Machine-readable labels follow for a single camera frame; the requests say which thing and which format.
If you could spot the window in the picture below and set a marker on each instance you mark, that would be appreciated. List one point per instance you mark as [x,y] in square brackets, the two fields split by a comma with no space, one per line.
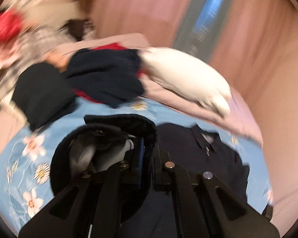
[206,12]

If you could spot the black garment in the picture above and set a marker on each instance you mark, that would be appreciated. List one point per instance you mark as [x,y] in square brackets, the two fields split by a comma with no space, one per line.
[42,94]

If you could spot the dark cloth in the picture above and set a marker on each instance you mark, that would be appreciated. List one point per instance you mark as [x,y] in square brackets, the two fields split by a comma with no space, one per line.
[77,28]

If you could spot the red cloth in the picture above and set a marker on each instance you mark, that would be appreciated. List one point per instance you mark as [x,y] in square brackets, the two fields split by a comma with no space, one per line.
[5,27]

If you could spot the blue floral bed sheet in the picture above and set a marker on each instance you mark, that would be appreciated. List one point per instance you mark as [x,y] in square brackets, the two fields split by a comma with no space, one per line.
[64,119]

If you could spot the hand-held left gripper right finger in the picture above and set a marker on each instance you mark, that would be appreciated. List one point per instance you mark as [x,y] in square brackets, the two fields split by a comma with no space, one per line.
[164,176]

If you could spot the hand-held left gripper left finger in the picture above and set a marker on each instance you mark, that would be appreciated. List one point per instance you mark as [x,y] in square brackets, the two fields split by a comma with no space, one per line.
[140,156]

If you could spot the navy knit sweater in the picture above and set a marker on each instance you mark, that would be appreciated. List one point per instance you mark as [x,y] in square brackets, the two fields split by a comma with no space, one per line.
[104,76]

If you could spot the pink blanket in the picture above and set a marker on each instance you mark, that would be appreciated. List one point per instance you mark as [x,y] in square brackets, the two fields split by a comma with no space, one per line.
[178,101]

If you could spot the white pillow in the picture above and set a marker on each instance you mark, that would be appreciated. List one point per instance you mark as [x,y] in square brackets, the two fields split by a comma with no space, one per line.
[183,72]

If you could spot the black white patterned cloth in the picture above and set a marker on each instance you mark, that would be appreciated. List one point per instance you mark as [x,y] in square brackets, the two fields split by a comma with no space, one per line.
[32,44]

